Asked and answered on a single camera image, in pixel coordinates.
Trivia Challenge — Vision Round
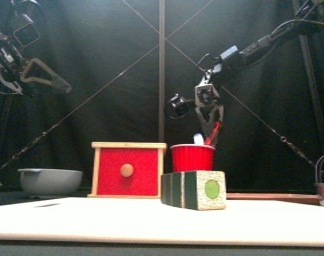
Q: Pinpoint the green toy sushi roll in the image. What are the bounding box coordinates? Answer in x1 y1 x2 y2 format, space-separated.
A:
159 170 227 211

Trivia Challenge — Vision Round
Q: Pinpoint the large white cutting board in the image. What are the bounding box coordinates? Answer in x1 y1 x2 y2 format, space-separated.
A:
0 196 324 248

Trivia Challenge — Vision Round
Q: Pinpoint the white utensil in cup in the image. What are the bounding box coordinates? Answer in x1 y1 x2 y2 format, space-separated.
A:
192 132 206 146

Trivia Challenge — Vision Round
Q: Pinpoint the red plastic cup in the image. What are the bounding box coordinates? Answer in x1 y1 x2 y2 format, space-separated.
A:
170 143 216 173

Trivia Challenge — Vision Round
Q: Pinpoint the black cloth backdrop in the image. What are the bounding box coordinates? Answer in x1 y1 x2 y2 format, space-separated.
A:
0 0 324 194

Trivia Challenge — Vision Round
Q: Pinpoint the red wooden drawer box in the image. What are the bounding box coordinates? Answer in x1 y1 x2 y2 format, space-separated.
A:
87 141 167 199

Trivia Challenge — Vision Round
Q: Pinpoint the grey bowl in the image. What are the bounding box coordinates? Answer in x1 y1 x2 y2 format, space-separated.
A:
16 168 84 198

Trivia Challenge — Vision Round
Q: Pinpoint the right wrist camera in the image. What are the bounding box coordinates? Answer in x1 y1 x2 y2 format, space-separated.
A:
164 93 196 120

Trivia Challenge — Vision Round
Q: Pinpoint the diagonal wire with turnbuckle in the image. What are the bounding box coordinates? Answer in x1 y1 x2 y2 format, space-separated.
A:
119 0 324 181
0 0 215 177

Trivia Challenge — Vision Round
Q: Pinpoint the vertical metal frame pole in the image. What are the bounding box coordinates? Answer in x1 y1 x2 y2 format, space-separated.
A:
156 0 167 144

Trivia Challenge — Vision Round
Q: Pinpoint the slanted metal frame strut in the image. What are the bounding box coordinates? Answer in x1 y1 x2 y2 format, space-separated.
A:
291 0 324 158

